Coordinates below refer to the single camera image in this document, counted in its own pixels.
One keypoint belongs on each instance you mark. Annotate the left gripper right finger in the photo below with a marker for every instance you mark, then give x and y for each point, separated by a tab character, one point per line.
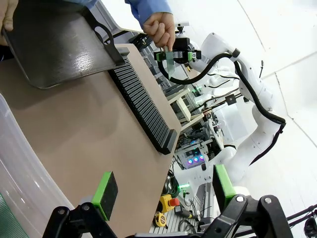
224	188

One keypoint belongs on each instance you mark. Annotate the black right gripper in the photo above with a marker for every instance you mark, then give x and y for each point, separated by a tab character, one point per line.
182	47

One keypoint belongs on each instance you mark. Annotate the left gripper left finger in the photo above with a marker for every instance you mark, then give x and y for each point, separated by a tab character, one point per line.
105	196

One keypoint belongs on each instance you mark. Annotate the black plastic tray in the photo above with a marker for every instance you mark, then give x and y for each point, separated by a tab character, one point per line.
62	44

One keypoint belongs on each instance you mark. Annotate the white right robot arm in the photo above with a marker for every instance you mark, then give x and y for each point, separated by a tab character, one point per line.
265	94

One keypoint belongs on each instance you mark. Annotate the person's left forearm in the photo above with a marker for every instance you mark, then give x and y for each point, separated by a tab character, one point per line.
148	8

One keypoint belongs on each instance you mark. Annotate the person's left hand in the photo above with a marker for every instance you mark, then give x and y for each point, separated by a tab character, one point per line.
159	29

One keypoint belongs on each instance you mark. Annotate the person's right hand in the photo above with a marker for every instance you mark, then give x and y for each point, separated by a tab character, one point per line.
7	15

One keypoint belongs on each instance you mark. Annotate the control box with purple lights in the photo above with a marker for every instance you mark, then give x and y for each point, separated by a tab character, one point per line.
195	160

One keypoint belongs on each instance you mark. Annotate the black hand tool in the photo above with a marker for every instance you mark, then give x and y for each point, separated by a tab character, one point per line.
180	210

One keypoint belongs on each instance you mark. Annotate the yellow emergency stop button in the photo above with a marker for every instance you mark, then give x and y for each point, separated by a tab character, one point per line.
166	202

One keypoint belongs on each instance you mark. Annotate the yellow tape measure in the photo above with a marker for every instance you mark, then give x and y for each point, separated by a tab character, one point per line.
160	220

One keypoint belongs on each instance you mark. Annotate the black slotted PCB rack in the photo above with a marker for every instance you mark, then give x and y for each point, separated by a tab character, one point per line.
143	106

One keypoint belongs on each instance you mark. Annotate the black square marker tag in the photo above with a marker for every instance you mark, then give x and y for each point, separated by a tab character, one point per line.
230	100

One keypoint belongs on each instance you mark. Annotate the white table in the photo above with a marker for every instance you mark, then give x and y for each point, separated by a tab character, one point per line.
109	15

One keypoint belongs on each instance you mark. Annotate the clear plastic storage box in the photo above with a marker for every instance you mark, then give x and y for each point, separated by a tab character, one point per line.
22	153

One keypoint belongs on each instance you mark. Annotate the black tripod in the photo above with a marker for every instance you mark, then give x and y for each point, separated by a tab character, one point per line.
310	223

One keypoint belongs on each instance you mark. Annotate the white metal frame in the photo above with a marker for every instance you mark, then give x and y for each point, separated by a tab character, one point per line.
183	109

